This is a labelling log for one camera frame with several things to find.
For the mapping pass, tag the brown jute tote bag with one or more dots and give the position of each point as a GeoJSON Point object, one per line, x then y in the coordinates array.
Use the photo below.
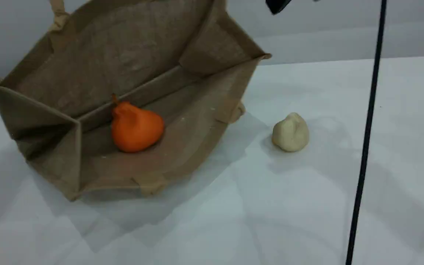
{"type": "Point", "coordinates": [131, 55]}

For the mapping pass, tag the pale egg yolk pastry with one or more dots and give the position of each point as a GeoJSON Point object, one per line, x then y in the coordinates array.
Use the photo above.
{"type": "Point", "coordinates": [291, 134]}

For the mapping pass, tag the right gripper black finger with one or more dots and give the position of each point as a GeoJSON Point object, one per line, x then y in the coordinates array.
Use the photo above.
{"type": "Point", "coordinates": [277, 5]}

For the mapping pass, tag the orange pear-shaped toy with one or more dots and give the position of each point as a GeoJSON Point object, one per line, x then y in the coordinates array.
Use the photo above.
{"type": "Point", "coordinates": [136, 129]}

